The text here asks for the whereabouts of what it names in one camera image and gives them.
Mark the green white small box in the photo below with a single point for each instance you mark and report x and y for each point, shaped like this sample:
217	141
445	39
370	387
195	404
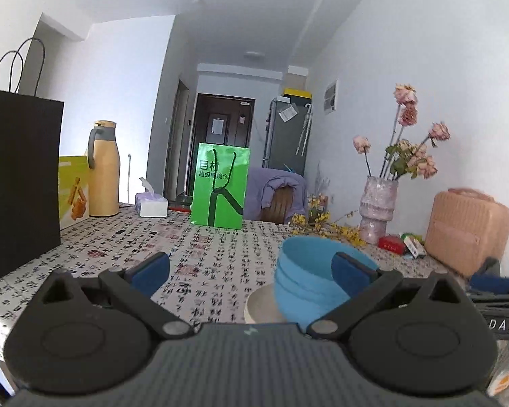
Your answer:
413	244

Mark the ceiling lamp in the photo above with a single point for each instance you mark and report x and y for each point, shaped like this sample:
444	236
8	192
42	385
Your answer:
252	55

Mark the red small box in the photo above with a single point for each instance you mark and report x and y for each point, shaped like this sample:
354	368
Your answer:
393	244

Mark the patterned tablecloth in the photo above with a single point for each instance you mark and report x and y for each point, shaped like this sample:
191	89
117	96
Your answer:
65	345

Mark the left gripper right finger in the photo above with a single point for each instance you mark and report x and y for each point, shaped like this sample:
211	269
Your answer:
368	290

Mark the purple tissue pack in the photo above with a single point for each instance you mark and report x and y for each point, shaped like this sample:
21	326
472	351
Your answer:
150	204

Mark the dark entrance door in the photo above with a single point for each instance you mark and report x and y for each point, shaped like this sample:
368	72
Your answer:
219	120

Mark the black paper shopping bag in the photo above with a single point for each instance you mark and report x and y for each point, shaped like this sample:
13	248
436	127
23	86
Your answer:
29	143

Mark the yellow box on fridge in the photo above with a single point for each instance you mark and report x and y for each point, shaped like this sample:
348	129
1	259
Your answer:
290	92

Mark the wall vent panel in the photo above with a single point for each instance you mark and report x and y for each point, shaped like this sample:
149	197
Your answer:
330	97

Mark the beige plate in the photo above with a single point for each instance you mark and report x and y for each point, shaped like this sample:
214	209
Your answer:
261	308

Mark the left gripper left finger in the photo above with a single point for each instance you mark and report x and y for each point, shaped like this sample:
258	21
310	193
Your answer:
130	291

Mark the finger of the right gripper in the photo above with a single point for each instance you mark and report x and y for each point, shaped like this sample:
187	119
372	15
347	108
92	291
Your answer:
489	283

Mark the wooden chair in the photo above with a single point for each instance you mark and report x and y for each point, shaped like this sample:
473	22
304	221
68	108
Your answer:
281	203

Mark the pink glass vase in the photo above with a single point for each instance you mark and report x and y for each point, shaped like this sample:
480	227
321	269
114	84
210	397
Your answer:
376	208

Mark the blue bowl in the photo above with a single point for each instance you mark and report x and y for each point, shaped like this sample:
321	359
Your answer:
307	259
299	309
310	287

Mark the grey refrigerator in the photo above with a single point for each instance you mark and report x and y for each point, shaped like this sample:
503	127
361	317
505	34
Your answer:
287	133

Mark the green paper shopping bag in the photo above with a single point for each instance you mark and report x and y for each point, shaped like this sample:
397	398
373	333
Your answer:
220	186

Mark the purple jacket on chair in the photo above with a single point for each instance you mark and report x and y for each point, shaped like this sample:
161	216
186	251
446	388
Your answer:
262	183

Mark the pink small suitcase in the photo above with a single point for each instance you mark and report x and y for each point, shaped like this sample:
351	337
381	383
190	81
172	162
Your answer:
465	228

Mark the yellow thermos jug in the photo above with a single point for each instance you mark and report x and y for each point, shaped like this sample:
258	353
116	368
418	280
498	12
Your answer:
104	165

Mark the yellow flower branch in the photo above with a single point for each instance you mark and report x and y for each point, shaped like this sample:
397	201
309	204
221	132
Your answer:
318	222

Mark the yellow-green snack box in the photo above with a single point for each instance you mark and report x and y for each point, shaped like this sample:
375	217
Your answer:
73	190

